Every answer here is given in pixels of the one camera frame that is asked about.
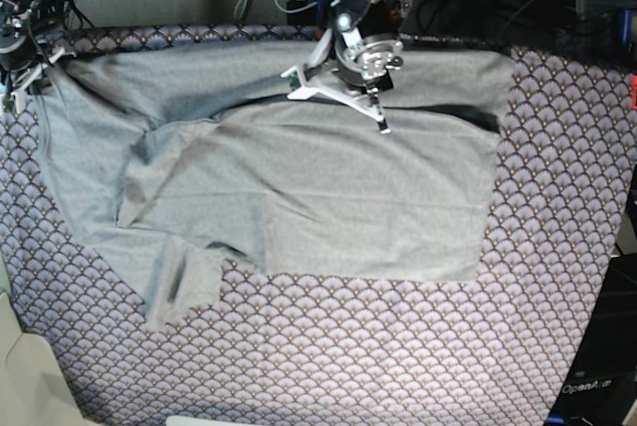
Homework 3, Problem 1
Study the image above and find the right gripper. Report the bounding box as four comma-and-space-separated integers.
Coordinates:
1, 12, 64, 73

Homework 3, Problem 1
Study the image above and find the fan-patterned table cloth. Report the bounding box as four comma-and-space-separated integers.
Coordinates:
1, 31, 636, 425

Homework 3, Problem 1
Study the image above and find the red clamp at right edge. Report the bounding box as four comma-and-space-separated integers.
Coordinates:
631, 74, 637, 110

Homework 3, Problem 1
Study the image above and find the black OpenArm box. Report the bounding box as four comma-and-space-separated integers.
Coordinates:
544, 254, 636, 425

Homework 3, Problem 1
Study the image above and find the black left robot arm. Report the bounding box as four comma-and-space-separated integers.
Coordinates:
326, 0, 414, 95

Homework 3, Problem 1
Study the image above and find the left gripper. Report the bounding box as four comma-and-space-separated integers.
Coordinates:
330, 30, 404, 94

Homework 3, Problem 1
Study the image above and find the light grey T-shirt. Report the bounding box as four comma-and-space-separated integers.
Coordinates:
33, 41, 514, 329

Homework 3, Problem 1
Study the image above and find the blue clamp post right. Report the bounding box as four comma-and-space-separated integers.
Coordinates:
611, 9, 633, 61

